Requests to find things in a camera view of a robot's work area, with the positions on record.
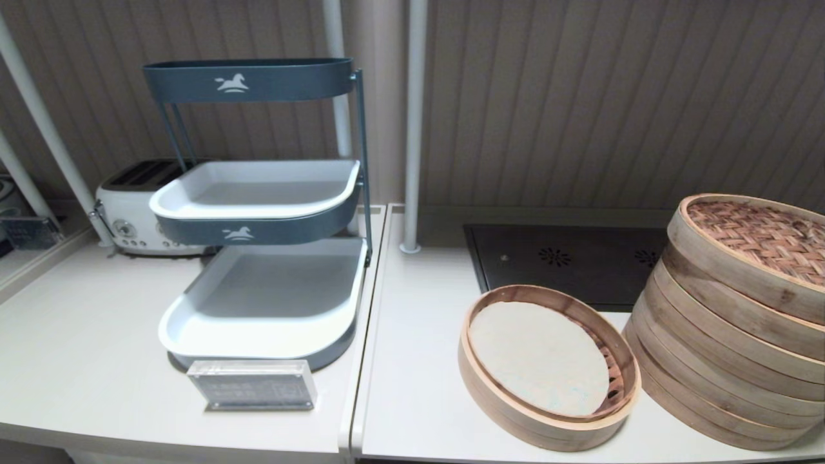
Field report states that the small woven bamboo steamer lid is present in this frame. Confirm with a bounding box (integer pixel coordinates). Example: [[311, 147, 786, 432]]
[[667, 193, 825, 326]]

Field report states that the round beige steamer liner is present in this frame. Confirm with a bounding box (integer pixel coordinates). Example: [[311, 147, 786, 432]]
[[469, 301, 612, 418]]

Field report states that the small bamboo steamer basket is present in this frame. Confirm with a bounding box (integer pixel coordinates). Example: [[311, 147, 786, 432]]
[[458, 284, 643, 453]]

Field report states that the large bamboo steamer basket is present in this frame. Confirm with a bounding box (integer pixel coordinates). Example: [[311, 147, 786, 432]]
[[628, 306, 825, 452], [643, 264, 825, 403]]

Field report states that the three-tier blue tray rack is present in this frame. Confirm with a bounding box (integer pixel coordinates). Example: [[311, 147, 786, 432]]
[[157, 68, 375, 268]]

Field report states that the white metal shelf pole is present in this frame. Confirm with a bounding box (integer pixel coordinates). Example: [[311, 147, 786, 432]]
[[0, 132, 55, 220], [0, 13, 115, 248], [321, 0, 354, 162], [400, 0, 429, 253]]

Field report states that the white-lined blue rack tray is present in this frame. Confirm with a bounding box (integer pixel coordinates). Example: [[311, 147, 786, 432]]
[[158, 237, 369, 372], [149, 160, 362, 247]]

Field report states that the black induction cooktop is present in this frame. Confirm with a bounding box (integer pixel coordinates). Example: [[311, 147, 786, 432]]
[[464, 224, 671, 313]]

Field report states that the dark blue horse-logo rack tier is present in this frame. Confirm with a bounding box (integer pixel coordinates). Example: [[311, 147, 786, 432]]
[[142, 59, 356, 105]]

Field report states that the clear acrylic warning sign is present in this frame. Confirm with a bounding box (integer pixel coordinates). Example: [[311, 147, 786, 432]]
[[187, 360, 318, 412]]

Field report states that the white retro toaster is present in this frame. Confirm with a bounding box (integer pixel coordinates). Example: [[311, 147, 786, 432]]
[[95, 159, 213, 256]]

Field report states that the small grey sign block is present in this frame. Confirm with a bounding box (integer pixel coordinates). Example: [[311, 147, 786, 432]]
[[0, 216, 63, 251]]

